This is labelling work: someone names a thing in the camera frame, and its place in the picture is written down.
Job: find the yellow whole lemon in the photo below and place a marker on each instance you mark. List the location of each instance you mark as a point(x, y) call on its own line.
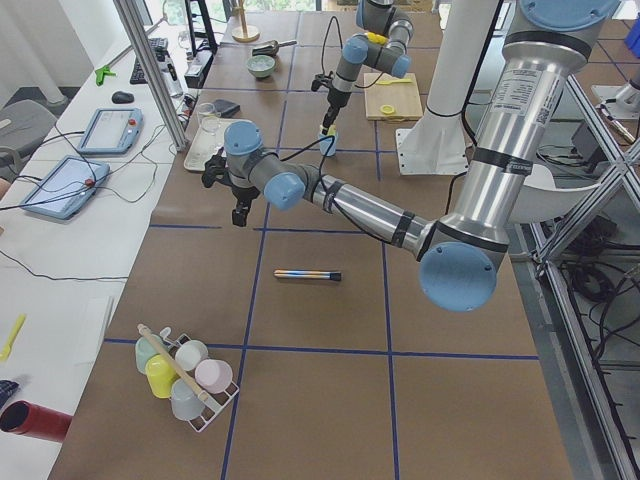
point(376, 38)

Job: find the white cup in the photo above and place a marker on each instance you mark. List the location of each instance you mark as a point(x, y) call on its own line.
point(190, 354)

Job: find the green bowl of ice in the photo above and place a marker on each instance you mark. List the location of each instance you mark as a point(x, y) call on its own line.
point(261, 66)

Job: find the far blue teach pendant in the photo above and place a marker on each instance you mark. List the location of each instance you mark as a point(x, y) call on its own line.
point(111, 132)

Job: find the red cylinder container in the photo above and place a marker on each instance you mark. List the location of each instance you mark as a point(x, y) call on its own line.
point(25, 418)

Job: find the yellow cup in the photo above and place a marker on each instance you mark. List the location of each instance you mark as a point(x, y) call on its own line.
point(160, 376)

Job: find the white chair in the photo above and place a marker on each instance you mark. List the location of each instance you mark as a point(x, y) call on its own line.
point(540, 199)

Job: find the grey folded cloth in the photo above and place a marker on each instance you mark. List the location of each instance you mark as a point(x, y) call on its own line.
point(225, 109)

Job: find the aluminium frame post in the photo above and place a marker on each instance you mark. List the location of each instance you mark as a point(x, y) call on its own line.
point(132, 23)

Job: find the yellow plastic knife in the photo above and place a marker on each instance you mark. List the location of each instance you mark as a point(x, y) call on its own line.
point(394, 81)

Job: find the yellow plastic tool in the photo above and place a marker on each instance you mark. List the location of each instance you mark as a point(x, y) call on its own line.
point(14, 332)

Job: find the mint green cup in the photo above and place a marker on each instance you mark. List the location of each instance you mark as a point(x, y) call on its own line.
point(143, 352)

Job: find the wooden rack handle stick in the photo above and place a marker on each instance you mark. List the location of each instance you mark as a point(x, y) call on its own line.
point(146, 333)

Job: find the steel muddler black tip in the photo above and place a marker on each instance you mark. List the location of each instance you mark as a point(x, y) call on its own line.
point(308, 274)

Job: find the steel ice scoop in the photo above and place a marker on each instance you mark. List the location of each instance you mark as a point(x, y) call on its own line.
point(272, 47)

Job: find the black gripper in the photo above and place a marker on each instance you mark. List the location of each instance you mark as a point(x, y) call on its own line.
point(243, 192)
point(334, 101)

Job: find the clear wine glass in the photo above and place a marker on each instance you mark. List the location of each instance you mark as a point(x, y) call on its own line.
point(209, 125)

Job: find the black computer mouse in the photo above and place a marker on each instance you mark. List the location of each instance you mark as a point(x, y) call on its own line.
point(122, 97)

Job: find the near blue teach pendant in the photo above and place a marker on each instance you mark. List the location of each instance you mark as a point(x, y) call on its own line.
point(66, 188)

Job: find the pink cup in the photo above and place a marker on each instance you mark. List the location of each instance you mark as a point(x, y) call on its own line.
point(213, 375)

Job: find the green plastic clamp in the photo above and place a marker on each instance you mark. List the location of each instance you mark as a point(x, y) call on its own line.
point(102, 73)

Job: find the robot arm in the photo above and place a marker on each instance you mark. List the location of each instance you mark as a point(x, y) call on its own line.
point(383, 47)
point(459, 253)

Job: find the white wire cup rack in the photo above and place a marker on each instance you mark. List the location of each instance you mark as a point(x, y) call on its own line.
point(216, 403)

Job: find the grey cup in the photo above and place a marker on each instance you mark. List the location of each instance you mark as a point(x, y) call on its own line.
point(184, 402)

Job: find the light blue cup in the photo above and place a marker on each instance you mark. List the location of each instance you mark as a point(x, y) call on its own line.
point(327, 143)

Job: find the blue teach pendant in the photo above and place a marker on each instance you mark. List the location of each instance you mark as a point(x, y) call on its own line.
point(111, 132)
point(66, 188)

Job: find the cream bear tray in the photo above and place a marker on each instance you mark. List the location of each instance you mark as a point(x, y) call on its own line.
point(196, 156)

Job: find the wooden cutting board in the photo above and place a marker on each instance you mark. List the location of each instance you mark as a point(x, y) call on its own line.
point(404, 97)

